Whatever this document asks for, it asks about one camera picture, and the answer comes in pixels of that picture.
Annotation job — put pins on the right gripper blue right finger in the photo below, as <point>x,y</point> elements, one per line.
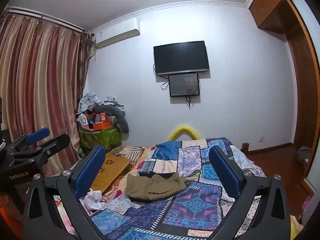
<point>238,186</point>

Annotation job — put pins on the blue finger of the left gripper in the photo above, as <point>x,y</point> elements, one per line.
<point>37,136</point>

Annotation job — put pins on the orange box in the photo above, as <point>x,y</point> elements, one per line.
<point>101,125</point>

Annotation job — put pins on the white crumpled cloth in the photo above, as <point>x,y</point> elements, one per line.
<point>93,202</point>

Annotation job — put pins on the sliding wardrobe door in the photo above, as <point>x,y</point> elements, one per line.
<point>305,61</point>

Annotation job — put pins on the blue patchwork quilt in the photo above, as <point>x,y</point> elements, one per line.
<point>191,214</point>

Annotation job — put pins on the pile of grey clothes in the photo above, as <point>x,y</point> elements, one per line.
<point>90,101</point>

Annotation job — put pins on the wooden overhead cabinet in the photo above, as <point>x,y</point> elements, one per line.
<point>272,15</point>

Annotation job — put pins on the green storage bag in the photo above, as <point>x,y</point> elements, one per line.
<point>109,138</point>

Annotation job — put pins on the white wall air conditioner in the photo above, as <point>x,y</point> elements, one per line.
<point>107,35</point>

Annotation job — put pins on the small black wall monitor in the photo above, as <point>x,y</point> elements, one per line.
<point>184,85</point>

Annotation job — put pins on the khaki olive pants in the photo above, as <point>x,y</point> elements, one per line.
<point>154,188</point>

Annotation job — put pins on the yellow foam tube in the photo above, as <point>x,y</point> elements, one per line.
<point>183,129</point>

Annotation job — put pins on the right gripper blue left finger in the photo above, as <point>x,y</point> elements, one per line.
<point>75,184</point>

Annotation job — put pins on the grey plush pillow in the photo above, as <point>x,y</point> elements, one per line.
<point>119,117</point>

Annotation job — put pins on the wall mounted black television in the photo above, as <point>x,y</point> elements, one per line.
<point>182,57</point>

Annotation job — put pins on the pink striped curtain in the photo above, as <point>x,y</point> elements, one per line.
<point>43,72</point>

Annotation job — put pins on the grey cloth on floor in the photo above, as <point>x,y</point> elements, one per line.
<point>303,154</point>

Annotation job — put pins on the wooden bed post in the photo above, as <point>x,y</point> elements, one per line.
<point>245,148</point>

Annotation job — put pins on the orange fleece blanket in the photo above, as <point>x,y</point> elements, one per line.
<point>295,227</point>

